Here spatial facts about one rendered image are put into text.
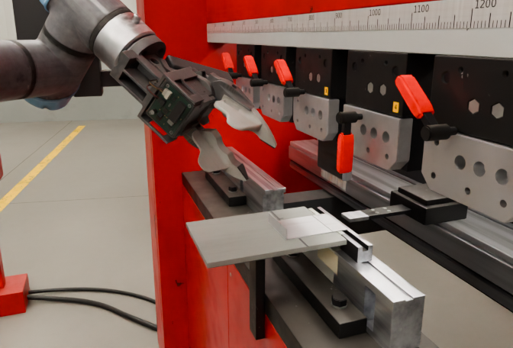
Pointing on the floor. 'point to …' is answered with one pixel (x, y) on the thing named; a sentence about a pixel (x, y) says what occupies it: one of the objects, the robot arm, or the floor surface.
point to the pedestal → (12, 288)
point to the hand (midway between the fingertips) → (256, 156)
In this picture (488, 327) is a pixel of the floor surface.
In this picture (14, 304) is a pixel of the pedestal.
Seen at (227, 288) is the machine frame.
